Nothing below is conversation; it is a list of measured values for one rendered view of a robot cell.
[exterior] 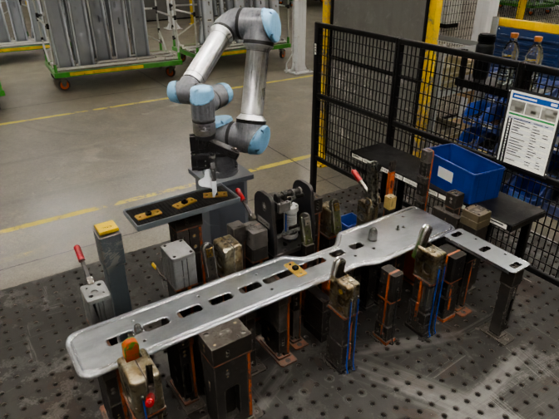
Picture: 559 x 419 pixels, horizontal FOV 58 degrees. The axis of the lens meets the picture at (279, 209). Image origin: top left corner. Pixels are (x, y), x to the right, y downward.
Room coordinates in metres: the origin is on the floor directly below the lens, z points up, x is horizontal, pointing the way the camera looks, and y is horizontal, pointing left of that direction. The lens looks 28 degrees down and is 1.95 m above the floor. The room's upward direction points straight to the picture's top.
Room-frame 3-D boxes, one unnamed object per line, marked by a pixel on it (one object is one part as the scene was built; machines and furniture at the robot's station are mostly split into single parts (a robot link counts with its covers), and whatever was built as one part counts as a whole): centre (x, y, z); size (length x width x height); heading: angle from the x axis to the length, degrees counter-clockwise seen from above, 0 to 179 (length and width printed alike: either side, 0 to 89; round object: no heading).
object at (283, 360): (1.32, 0.01, 0.84); 0.17 x 0.06 x 0.29; 34
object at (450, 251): (1.52, -0.60, 0.84); 0.11 x 0.10 x 0.28; 34
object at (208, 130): (1.59, 0.25, 1.41); 0.08 x 0.08 x 0.05
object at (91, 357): (1.35, -0.04, 1.00); 1.38 x 0.22 x 0.02; 124
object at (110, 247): (1.38, 0.54, 0.92); 0.08 x 0.08 x 0.44; 34
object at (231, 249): (1.41, 0.17, 0.89); 0.13 x 0.11 x 0.38; 34
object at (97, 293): (1.18, 0.53, 0.88); 0.11 x 0.10 x 0.36; 34
